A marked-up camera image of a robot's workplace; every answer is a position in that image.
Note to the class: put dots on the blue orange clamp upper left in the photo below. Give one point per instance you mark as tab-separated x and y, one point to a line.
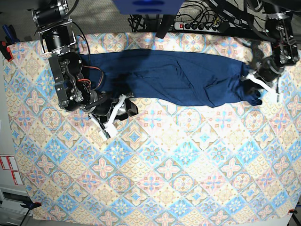
10	38

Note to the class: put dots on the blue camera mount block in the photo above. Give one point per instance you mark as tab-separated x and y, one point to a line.
133	7

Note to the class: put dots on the black orange clamp lower right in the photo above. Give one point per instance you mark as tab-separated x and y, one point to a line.
293	211

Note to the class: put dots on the black orange clamp lower left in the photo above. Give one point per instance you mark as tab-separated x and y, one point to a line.
30	205

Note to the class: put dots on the patterned tile tablecloth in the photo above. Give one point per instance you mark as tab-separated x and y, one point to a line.
168	166

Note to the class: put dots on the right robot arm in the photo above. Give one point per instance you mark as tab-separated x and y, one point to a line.
74	91

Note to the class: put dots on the black mount post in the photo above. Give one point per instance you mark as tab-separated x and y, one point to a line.
166	22

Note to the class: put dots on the white power strip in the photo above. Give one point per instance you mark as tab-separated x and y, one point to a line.
196	27

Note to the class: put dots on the blue long-sleeve T-shirt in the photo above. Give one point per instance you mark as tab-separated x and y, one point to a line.
182	78

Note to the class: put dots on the black orange clamp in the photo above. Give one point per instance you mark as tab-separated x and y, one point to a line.
293	211
30	205

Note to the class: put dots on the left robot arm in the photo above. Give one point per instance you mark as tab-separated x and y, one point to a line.
279	33

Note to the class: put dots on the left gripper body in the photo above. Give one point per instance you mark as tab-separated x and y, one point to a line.
268	71

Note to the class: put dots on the red white labels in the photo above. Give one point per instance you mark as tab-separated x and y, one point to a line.
9	168

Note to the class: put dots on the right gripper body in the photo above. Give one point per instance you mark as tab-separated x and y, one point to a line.
100	105

